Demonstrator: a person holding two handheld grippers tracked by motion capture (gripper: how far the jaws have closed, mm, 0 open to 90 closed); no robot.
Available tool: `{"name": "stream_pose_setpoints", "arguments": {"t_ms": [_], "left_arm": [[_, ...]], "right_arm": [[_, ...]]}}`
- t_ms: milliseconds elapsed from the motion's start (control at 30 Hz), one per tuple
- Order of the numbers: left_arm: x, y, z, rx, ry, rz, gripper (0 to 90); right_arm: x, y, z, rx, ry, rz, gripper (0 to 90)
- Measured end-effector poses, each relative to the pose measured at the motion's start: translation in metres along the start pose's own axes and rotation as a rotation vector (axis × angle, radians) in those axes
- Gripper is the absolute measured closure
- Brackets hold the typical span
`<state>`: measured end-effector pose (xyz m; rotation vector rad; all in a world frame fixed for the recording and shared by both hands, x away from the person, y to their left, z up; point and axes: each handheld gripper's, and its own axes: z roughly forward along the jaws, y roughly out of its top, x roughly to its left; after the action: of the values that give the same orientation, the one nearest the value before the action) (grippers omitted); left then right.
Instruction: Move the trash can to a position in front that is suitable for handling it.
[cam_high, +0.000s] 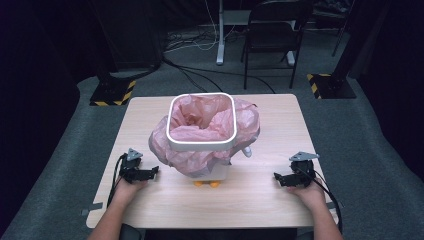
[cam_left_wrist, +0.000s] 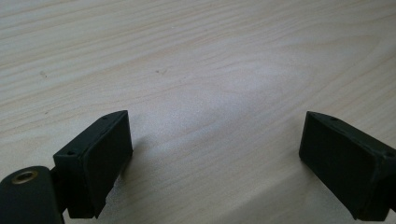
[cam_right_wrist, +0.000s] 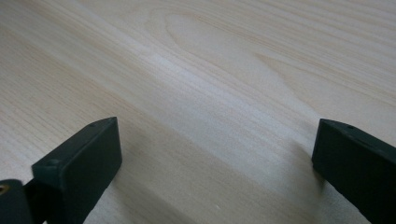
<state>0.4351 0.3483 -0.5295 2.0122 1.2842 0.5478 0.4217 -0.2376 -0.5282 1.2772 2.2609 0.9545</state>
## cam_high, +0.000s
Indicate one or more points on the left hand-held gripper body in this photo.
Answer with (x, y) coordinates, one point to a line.
(131, 170)

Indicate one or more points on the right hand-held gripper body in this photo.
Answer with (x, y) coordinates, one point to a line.
(303, 175)

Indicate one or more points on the white trash bin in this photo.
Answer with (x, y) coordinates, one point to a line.
(216, 173)

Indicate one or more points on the pink plastic bag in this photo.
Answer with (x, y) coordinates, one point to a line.
(200, 120)

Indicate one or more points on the person's left hand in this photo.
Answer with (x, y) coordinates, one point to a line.
(125, 191)

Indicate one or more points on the person's right hand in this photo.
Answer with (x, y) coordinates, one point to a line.
(313, 196)

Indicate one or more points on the grey tape piece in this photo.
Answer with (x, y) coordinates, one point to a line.
(93, 208)
(335, 205)

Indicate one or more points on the black stand with striped base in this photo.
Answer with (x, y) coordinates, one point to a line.
(333, 87)
(113, 88)

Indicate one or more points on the black folding chair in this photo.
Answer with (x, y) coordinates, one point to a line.
(271, 36)

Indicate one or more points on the dark table frame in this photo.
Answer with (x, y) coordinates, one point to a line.
(338, 41)

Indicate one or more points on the white desk frame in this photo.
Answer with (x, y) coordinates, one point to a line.
(220, 33)

